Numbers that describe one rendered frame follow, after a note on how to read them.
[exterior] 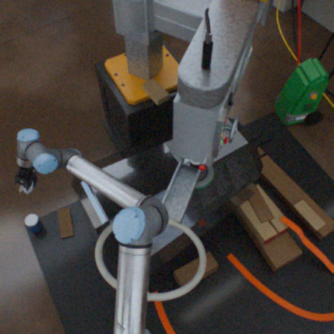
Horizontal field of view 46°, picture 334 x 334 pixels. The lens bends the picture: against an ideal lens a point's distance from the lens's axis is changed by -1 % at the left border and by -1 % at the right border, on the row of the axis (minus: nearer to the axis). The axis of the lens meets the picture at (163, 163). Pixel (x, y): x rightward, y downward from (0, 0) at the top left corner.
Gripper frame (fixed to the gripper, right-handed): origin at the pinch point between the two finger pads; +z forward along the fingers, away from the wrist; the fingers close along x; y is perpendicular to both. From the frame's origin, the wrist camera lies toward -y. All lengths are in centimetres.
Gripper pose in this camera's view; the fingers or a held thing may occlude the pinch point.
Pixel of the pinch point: (27, 190)
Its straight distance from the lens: 206.2
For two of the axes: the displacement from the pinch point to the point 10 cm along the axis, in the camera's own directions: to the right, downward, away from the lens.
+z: -2.4, 7.5, 6.2
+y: -1.6, 5.9, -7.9
